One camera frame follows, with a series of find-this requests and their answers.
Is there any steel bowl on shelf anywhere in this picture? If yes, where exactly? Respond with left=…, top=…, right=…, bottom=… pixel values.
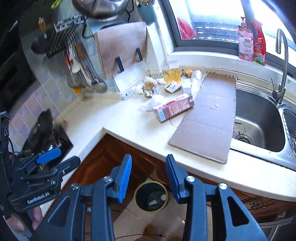
left=72, top=0, right=128, bottom=22

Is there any food scrap pile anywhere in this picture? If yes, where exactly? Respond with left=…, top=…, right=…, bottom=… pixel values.
left=132, top=76, right=167, bottom=98

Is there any black cable on floor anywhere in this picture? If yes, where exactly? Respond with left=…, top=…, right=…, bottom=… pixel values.
left=114, top=223, right=167, bottom=240

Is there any pink detergent bottle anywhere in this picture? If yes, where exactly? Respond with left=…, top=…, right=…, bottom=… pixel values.
left=237, top=16, right=254, bottom=62

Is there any person's hand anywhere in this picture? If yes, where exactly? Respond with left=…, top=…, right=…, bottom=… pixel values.
left=6, top=206, right=43, bottom=235

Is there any clear plastic wrapper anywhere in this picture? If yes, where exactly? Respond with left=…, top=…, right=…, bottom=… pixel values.
left=181, top=69, right=208, bottom=99

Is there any black gas stove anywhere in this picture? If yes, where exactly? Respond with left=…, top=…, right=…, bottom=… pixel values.
left=18, top=125, right=73, bottom=162

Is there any flat cardboard sheet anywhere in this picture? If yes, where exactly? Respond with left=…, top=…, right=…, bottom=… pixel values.
left=169, top=73, right=236, bottom=164

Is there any yellow slipper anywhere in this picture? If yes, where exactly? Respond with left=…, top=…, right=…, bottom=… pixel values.
left=142, top=225, right=155, bottom=238

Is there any yellow snack bag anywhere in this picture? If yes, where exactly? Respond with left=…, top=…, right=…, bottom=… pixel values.
left=163, top=68, right=182, bottom=84

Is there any white rice spoon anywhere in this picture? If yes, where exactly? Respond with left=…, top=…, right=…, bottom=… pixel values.
left=67, top=46, right=80, bottom=74

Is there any round trash bin yellow rim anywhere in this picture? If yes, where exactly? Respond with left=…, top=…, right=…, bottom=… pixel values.
left=134, top=181, right=169, bottom=213

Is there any pink carton box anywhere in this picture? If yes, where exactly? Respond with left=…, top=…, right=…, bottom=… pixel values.
left=153, top=94, right=195, bottom=123

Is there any green utensil holder cup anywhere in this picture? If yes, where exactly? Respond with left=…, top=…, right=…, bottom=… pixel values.
left=137, top=1, right=157, bottom=26

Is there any crumpled white tissue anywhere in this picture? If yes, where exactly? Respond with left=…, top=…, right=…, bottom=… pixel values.
left=140, top=94, right=171, bottom=112

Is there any black wok pan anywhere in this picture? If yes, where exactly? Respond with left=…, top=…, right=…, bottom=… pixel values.
left=22, top=109, right=53, bottom=154

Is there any steel ladle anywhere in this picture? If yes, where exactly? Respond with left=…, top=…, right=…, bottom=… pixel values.
left=74, top=42, right=108, bottom=93

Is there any small cigarette box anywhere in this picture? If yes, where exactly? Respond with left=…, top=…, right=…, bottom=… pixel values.
left=164, top=81, right=181, bottom=93

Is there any strainer skimmer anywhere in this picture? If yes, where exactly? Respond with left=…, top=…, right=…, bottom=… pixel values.
left=66, top=70, right=82, bottom=89

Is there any red spray bottle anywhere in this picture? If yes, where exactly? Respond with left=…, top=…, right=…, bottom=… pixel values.
left=252, top=19, right=266, bottom=66

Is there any wooden cutting board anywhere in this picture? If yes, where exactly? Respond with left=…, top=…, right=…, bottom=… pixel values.
left=94, top=22, right=147, bottom=79

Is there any black wall utensil rack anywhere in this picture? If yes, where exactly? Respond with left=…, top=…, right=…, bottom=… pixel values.
left=46, top=14, right=84, bottom=58

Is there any chrome kitchen faucet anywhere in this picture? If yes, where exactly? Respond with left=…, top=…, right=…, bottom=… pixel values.
left=271, top=29, right=288, bottom=104

